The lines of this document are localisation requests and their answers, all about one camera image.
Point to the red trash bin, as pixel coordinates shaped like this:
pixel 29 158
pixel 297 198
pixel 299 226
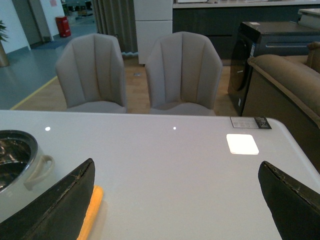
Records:
pixel 63 26

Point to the yellow corn cob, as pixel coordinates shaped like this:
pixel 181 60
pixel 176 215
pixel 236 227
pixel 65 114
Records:
pixel 91 213

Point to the left beige upholstered chair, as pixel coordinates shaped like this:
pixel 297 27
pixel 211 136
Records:
pixel 91 74

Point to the white electric cooking pot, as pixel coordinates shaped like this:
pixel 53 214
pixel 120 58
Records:
pixel 25 171

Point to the table corner label sticker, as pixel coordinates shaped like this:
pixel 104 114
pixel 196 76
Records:
pixel 250 122

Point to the dark kitchen counter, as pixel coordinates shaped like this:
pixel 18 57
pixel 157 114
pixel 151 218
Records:
pixel 219 20

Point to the white pillar cabinet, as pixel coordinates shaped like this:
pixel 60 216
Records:
pixel 153 19

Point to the brown sofa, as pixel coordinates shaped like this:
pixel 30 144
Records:
pixel 287 88

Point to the grey curtain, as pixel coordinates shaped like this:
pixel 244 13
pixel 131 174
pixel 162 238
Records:
pixel 117 18

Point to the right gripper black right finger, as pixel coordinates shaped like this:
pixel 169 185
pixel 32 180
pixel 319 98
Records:
pixel 295 208

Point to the right beige upholstered chair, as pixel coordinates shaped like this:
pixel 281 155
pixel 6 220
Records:
pixel 183 72

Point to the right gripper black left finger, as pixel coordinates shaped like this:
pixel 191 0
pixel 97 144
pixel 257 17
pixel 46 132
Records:
pixel 57 214

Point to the beige upholstered chair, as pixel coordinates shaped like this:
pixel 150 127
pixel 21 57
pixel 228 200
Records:
pixel 91 74
pixel 183 72

